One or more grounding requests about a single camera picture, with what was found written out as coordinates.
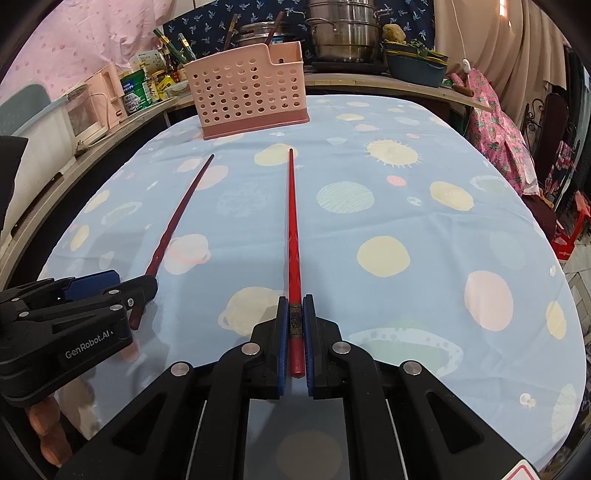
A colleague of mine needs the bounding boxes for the pink dotted cloth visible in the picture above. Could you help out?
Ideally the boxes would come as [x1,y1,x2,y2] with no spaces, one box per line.
[0,0,177,108]

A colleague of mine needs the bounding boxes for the yellow-brown sponge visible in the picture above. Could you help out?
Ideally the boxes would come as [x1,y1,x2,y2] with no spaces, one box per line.
[382,23,410,45]

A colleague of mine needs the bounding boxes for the dark metal chair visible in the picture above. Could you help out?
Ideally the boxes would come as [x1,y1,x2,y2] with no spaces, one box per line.
[522,83,583,205]

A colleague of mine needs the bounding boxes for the wooden shelf board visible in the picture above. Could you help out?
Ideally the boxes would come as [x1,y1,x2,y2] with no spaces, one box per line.
[305,71,493,112]

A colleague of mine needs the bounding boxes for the dark red chopstick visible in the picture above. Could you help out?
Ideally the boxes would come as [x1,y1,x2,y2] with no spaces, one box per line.
[129,154,215,330]
[264,10,284,48]

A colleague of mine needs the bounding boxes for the pink electric appliance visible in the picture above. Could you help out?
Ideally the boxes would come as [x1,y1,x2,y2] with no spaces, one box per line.
[88,62,128,131]

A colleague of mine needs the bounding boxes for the green white tin can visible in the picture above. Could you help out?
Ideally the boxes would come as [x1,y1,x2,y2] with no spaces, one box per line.
[120,69,153,114]

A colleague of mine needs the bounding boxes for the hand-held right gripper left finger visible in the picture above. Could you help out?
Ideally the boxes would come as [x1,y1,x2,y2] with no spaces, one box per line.
[55,295,290,480]

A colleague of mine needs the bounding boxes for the blue planet print tablecloth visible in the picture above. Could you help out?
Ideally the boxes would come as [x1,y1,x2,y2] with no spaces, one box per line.
[39,92,585,468]

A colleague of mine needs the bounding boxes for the large steel steamer pot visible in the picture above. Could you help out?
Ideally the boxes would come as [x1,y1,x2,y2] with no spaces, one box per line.
[305,0,384,64]

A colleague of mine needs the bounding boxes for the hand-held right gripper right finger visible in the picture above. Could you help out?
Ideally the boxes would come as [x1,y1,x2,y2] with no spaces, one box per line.
[302,294,532,480]

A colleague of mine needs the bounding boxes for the pale teal plastic container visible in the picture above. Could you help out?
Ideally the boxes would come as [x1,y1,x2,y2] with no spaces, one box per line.
[0,83,52,136]

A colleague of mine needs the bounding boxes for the dark blue floral cloth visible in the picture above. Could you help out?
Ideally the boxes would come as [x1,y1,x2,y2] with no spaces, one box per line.
[164,0,437,52]

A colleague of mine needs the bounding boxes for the white cord switch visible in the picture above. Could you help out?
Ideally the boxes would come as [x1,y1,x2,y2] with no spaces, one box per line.
[450,0,474,73]

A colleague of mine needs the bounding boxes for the small steel pot with lid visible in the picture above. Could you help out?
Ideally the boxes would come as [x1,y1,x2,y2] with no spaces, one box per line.
[238,21,296,48]

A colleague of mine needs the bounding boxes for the teal plastic basin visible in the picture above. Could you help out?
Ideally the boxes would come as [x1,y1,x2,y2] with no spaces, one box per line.
[383,41,450,89]

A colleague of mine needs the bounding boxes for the pink perforated utensil basket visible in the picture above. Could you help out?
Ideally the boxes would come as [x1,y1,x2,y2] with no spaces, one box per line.
[184,41,309,141]

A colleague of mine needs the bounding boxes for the red plastic stool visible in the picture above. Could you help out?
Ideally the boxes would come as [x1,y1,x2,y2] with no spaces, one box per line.
[554,194,591,262]

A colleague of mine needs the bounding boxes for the black flat object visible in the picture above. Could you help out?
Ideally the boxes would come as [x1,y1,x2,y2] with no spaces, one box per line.
[0,135,29,223]

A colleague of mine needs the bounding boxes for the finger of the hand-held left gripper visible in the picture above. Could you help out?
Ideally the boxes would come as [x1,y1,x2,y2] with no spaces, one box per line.
[14,275,159,325]
[0,271,122,306]

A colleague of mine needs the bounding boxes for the beige curtain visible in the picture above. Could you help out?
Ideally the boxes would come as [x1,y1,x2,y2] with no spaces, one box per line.
[434,0,570,103]

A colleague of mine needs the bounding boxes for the white plastic jar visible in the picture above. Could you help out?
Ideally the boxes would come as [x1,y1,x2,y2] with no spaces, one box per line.
[134,50,167,73]

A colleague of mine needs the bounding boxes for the brown turned wooden post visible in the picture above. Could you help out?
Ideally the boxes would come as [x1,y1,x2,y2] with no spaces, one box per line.
[28,392,70,468]

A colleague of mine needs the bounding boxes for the black cooker base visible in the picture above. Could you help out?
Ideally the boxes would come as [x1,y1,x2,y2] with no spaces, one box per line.
[311,59,389,75]

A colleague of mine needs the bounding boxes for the brown wooden stick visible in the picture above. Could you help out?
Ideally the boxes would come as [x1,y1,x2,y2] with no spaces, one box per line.
[223,13,239,51]

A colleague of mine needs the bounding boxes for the pink pineapple print cloth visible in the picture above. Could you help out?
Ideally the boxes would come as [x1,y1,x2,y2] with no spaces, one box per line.
[466,69,542,195]

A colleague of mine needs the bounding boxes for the bright red chopstick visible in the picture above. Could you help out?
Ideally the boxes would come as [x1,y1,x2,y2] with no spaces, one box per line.
[286,148,308,377]

